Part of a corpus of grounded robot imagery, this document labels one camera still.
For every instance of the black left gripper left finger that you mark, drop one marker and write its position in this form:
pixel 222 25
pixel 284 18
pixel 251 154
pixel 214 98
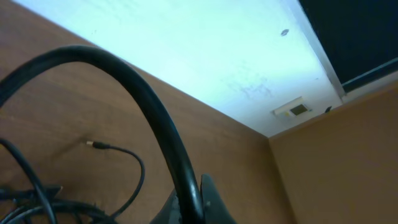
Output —
pixel 170 212

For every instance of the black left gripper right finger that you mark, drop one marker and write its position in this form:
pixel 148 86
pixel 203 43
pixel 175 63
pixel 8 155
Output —
pixel 214 208

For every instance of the white wall outlet plate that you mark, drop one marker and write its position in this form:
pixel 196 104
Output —
pixel 292 109

